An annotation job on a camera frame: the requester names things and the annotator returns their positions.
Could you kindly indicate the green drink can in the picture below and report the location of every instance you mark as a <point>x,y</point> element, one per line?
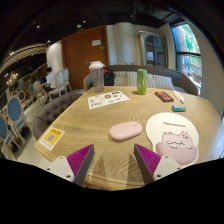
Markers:
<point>141,82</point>

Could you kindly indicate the group of dining chairs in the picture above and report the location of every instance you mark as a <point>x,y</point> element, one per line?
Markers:
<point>15,113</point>

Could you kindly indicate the clear shaker bottle white lid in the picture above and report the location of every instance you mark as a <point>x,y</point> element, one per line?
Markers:
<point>97,78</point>

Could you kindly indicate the white sticker sheet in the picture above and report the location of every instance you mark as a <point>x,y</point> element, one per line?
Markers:
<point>108,99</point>

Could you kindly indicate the grey curved sofa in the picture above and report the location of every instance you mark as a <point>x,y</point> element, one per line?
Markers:
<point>181,80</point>

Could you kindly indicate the small teal pack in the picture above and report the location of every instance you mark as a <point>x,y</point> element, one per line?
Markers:
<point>178,108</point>

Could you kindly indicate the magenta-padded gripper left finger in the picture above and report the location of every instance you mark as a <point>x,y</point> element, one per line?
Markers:
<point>80,160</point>

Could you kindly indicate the grey tufted armchair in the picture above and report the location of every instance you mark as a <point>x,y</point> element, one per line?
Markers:
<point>53,111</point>

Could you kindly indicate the pink computer mouse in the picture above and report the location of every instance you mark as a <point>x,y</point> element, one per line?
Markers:
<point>125,130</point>

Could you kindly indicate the white mouse pad pink rest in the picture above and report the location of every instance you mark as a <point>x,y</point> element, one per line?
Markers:
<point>170,128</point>

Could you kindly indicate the striped cushion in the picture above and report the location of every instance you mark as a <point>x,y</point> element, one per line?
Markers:
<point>161,82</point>
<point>125,79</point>

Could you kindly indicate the black backpack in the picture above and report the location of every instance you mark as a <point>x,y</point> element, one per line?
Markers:
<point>108,78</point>

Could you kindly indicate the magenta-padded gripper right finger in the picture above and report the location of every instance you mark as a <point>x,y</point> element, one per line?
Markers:
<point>148,160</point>

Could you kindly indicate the black box with red print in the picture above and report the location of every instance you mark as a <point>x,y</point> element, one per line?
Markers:
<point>164,96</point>

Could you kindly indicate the brown wooden door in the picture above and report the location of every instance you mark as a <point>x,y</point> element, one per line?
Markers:
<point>78,55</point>

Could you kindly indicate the yellow and white code sticker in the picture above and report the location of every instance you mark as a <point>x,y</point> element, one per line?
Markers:
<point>51,138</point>

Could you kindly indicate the dark-framed window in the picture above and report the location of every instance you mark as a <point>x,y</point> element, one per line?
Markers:
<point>187,55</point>

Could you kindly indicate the person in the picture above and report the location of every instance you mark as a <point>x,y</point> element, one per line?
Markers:
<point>50,78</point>

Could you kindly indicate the arched glass cabinet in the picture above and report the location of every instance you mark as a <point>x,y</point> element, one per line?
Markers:
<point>154,50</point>

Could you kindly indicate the white tube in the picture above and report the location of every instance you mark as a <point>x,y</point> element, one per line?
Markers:
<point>178,96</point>

